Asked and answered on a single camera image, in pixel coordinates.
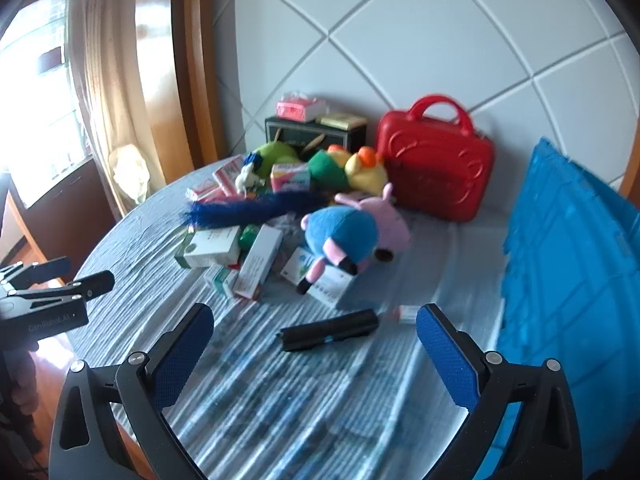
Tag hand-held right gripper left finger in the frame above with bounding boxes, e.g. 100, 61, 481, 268
47, 302, 216, 480

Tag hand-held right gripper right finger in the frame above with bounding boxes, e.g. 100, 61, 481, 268
415, 303, 585, 480

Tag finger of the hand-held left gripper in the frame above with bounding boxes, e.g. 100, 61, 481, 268
10, 270, 116, 306
0, 256, 72, 286

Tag small red white box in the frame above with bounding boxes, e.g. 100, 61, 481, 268
384, 304, 418, 325

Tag white green patch box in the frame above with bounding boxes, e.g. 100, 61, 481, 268
174, 225, 243, 270

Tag blue plastic crate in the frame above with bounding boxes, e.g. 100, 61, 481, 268
492, 137, 640, 480

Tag white box green figure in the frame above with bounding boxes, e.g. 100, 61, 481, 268
279, 246, 357, 310

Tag person's left hand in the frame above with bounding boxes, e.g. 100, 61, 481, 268
0, 346, 42, 416

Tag dark wooden cabinet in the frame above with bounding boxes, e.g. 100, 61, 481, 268
0, 157, 121, 286

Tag small green white box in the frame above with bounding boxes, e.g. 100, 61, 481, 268
204, 265, 241, 300

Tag long white red box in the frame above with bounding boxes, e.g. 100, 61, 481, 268
233, 224, 285, 301

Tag green round toy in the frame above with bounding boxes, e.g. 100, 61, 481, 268
238, 224, 261, 251

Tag red white flat box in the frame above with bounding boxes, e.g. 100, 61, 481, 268
186, 185, 226, 203

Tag blue feather duster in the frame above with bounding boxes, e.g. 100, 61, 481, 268
180, 191, 333, 228

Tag blue pink pig plush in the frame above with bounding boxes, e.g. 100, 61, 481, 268
296, 183, 412, 296

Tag pink striped box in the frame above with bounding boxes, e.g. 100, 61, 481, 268
212, 156, 246, 196

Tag window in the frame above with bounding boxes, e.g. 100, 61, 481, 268
0, 0, 101, 211

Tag red hard carry case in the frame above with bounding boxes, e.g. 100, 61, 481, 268
375, 95, 496, 223

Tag beige sheer curtain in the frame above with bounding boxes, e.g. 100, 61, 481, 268
65, 0, 173, 221

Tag yellow green plush toy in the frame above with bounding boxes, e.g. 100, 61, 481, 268
306, 144, 390, 196

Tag pink white box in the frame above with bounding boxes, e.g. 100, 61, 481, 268
270, 162, 313, 193

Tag black cardboard box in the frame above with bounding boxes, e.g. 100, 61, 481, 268
264, 115, 368, 158

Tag pale yellow flat box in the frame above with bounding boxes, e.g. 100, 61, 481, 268
315, 111, 368, 131

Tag pink tissue pack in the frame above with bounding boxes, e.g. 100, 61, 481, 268
276, 92, 328, 123

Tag small white plush keychain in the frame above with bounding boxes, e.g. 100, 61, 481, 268
234, 152, 266, 196

